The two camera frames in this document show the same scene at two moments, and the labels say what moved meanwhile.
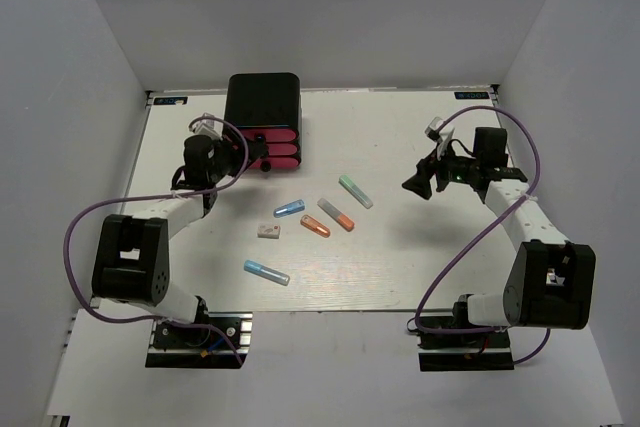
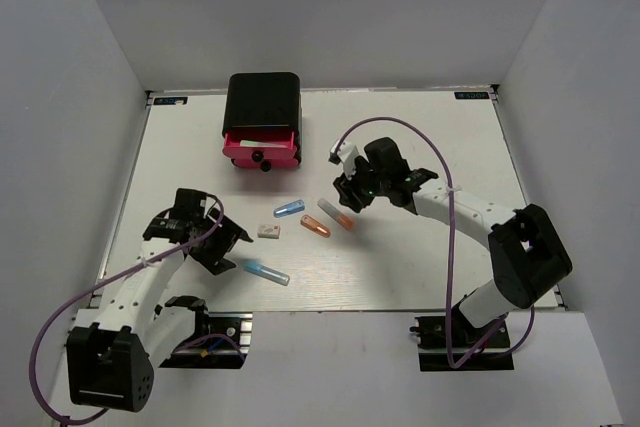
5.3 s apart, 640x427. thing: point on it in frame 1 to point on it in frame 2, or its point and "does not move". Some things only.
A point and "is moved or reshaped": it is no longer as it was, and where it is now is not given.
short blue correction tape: x=292 y=207 does not move
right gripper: x=420 y=183 to x=349 y=191
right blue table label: x=471 y=95 does not move
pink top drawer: x=271 y=135 is moved or reshaped
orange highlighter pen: x=336 y=215 does not move
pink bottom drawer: x=276 y=162 does not move
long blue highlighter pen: x=266 y=273 does not move
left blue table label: x=170 y=101 does not move
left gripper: x=237 y=154 to x=229 y=234
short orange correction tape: x=313 y=225 does not move
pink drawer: x=281 y=149 to x=266 y=164
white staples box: x=268 y=230 does not move
